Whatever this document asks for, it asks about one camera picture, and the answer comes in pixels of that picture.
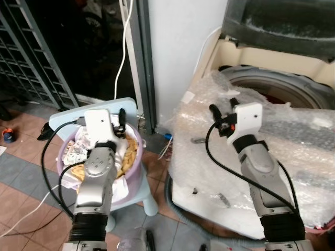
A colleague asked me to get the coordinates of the cream top-load washing machine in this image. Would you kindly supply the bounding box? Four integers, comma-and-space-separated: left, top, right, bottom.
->
169, 26, 335, 242

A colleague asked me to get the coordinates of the grey washing machine lid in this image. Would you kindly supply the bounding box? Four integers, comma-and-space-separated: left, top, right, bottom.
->
222, 0, 335, 47

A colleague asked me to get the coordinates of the yellow orange garment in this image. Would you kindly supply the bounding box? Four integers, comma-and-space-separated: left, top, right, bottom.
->
71, 133, 140, 181

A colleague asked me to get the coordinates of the purple plastic laundry basket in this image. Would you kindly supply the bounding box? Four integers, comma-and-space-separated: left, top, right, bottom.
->
56, 121, 148, 203

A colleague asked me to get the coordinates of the white patterned garment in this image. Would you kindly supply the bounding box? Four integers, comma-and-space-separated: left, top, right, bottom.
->
64, 128, 105, 168

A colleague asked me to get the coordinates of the light blue plastic stool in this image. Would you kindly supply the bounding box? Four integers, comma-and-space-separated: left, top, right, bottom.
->
49, 97, 159, 233

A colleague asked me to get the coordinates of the black floor item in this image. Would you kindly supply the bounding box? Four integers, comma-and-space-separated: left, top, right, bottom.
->
37, 124, 54, 142

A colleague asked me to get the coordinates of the clear bubble wrap sheet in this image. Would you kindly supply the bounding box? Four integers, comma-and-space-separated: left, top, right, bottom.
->
166, 71, 335, 237

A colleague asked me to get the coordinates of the grey metal grille gate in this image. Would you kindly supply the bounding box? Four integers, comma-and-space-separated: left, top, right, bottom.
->
0, 0, 80, 111

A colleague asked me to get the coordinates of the grey robot torso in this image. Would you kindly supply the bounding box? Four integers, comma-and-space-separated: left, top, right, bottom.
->
116, 227, 267, 251

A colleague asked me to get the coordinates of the small orange blue floor item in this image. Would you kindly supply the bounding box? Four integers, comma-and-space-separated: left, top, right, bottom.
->
2, 128, 17, 144

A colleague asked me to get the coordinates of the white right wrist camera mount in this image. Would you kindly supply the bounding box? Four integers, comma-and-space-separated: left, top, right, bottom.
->
230, 102, 263, 139

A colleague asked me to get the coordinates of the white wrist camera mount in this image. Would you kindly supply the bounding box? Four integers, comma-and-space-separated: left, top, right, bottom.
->
83, 108, 117, 145
230, 102, 263, 139

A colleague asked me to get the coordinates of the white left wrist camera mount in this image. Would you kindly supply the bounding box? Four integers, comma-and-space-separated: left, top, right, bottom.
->
83, 108, 117, 145

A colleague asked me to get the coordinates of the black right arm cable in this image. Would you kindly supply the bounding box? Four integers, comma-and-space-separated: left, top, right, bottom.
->
205, 121, 300, 216

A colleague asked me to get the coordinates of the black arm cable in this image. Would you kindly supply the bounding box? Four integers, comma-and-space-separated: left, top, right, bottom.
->
42, 119, 83, 219
205, 121, 300, 216

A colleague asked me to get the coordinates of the grey door frame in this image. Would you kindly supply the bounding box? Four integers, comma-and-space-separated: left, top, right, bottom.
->
126, 0, 159, 134

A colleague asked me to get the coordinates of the white hanging wall cable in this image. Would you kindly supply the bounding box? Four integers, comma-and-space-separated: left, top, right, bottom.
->
113, 0, 132, 101

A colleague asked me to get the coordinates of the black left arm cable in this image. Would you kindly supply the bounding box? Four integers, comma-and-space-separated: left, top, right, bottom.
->
42, 119, 83, 219

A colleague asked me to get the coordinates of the white floor cable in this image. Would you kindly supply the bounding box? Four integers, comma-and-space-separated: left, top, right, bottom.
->
0, 183, 75, 237

